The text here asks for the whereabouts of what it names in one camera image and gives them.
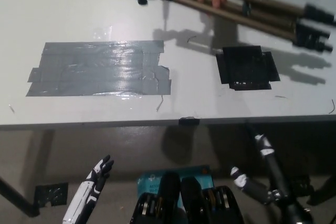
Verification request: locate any robot right hand white black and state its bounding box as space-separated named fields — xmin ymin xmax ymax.
xmin=230 ymin=123 xmax=314 ymax=224

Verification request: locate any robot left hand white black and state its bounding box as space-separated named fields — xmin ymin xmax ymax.
xmin=61 ymin=155 xmax=115 ymax=224

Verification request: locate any bronze and black camera tripod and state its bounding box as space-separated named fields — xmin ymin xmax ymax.
xmin=132 ymin=0 xmax=336 ymax=52

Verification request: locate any black tape patch on desk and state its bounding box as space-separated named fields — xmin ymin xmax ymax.
xmin=215 ymin=45 xmax=281 ymax=91

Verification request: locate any black floor tape patch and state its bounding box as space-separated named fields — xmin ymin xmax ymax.
xmin=34 ymin=182 xmax=69 ymax=207
xmin=290 ymin=175 xmax=315 ymax=196

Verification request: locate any black table leg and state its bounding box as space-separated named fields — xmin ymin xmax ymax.
xmin=307 ymin=173 xmax=336 ymax=206
xmin=0 ymin=175 xmax=40 ymax=216

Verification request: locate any teal router box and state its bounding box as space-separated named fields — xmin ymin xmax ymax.
xmin=136 ymin=165 xmax=215 ymax=209

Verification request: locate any small black tape strip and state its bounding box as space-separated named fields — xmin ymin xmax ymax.
xmin=178 ymin=116 xmax=200 ymax=126

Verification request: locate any clear tape piece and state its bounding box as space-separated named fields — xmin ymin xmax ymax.
xmin=92 ymin=25 xmax=113 ymax=40

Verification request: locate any grey duct tape patch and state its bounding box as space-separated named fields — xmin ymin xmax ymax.
xmin=25 ymin=39 xmax=172 ymax=98

